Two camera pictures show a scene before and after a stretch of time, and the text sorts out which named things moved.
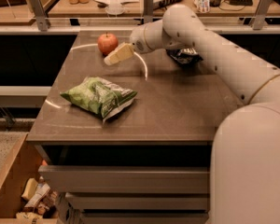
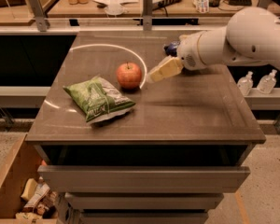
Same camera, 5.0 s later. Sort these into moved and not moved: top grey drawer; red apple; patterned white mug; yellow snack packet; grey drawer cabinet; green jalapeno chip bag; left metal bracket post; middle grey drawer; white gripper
Moved: white gripper; red apple; green jalapeno chip bag
Not moved: grey drawer cabinet; left metal bracket post; middle grey drawer; top grey drawer; patterned white mug; yellow snack packet
